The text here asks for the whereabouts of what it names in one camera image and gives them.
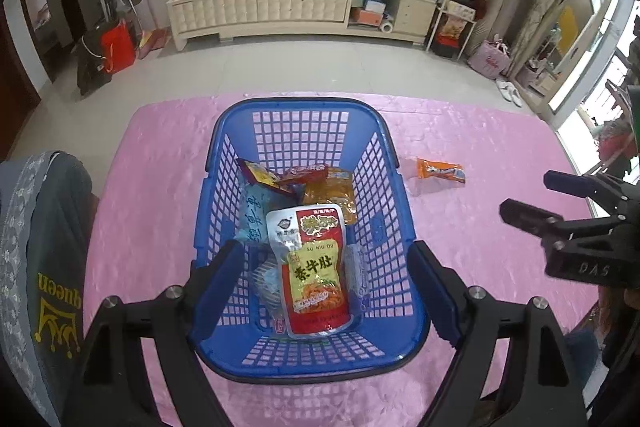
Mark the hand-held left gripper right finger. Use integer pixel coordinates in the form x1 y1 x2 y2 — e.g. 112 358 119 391
407 241 588 427

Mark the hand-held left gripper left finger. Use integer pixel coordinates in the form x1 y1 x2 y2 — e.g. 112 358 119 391
65 239 246 427

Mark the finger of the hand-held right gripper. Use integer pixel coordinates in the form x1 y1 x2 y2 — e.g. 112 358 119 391
544 170 632 214
500 198 569 249

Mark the clear blue snack packet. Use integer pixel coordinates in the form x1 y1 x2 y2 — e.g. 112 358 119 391
254 257 285 308

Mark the light blue snack packet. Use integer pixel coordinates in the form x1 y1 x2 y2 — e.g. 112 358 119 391
239 191 303 244

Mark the red and green snack pouch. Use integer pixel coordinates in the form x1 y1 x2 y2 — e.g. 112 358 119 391
265 203 352 339

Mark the orange snack packet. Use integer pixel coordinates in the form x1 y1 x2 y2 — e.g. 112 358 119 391
416 157 467 185

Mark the purple snack packet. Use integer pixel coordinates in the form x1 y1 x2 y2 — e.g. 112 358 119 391
236 158 297 196

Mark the yellow snack packet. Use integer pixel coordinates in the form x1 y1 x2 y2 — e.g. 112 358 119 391
302 167 359 228

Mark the blue plastic basket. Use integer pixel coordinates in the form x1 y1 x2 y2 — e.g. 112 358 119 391
192 97 432 384

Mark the red garment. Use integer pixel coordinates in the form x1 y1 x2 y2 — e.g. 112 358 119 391
597 122 632 164

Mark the wooden drying rack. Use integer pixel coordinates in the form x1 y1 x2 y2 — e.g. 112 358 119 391
575 79 640 178

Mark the pink quilted table cover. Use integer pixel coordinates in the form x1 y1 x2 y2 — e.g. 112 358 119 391
82 93 601 427

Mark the pink tote bag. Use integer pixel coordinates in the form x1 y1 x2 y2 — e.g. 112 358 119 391
467 38 512 78

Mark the yellow hanging cloth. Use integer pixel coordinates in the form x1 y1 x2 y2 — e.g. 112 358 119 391
557 6 580 45

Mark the arched standing mirror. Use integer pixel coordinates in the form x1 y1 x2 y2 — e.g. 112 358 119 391
520 0 618 108

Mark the grey printed garment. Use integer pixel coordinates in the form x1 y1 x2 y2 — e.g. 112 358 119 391
0 151 96 413

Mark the orange printed box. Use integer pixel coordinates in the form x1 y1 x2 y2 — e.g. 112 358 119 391
440 18 471 42

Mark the broom with red stick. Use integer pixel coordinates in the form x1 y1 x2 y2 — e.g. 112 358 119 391
137 0 168 60

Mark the black bag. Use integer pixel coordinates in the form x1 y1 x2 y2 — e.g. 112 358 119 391
76 27 113 96

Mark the red paper bag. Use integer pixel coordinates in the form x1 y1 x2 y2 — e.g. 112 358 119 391
100 21 137 75

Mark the cream TV cabinet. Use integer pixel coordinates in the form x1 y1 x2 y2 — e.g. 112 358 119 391
166 0 441 54

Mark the white mop pole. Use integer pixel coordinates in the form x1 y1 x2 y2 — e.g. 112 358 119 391
119 0 138 32

